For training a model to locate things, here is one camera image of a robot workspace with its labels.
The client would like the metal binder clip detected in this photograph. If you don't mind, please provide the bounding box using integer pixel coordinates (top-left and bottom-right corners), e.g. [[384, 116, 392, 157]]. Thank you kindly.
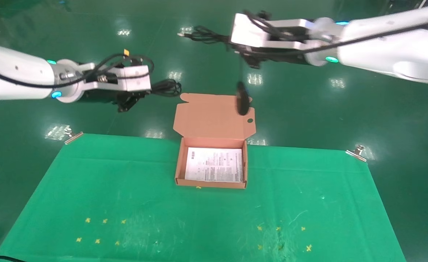
[[64, 127, 85, 145], [346, 145, 368, 163]]

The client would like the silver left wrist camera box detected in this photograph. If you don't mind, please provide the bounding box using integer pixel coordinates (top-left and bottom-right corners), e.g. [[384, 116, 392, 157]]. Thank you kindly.
[[120, 65, 152, 92]]

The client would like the orange cardboard box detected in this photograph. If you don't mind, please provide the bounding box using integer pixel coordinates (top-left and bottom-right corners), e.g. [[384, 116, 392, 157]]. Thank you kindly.
[[173, 93, 256, 190]]

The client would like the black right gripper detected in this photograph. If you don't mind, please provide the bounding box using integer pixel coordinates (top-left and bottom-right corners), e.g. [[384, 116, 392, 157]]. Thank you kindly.
[[225, 38, 311, 70]]

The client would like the green table cloth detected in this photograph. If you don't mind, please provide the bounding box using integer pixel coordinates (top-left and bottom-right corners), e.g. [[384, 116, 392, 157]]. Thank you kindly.
[[0, 133, 407, 262]]

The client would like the white printed instruction sheet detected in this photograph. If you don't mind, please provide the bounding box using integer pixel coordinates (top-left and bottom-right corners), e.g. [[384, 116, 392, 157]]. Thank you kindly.
[[185, 147, 244, 183]]

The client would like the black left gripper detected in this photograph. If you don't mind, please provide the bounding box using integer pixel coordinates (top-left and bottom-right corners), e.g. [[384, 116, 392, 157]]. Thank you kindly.
[[76, 88, 151, 113]]

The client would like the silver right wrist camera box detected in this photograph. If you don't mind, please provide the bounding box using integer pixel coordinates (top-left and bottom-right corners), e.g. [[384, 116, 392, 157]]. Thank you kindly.
[[231, 13, 272, 48]]

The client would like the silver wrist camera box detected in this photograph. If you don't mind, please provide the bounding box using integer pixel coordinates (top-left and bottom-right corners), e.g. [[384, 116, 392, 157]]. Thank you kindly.
[[120, 65, 152, 92], [231, 13, 272, 48]]

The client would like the black data cable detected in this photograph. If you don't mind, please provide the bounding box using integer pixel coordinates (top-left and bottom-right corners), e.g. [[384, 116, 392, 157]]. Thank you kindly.
[[149, 79, 182, 98]]

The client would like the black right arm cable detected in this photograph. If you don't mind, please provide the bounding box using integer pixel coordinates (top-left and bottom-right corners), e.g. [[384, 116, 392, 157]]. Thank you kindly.
[[243, 10, 428, 56]]

